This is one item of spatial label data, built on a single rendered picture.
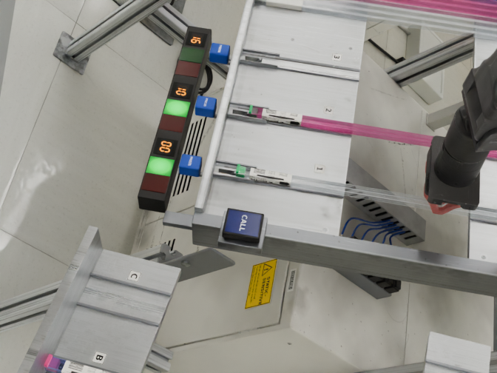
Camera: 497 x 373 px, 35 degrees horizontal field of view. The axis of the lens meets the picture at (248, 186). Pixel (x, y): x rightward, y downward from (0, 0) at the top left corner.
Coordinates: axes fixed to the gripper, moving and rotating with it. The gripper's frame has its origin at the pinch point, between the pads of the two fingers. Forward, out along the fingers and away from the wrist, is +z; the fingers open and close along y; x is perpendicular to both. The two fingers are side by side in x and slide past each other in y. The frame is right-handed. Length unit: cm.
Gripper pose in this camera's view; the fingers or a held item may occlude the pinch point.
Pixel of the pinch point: (438, 205)
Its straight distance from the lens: 115.3
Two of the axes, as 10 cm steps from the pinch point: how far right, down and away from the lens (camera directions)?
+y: 1.8, -8.3, 5.3
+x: -9.8, -1.7, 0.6
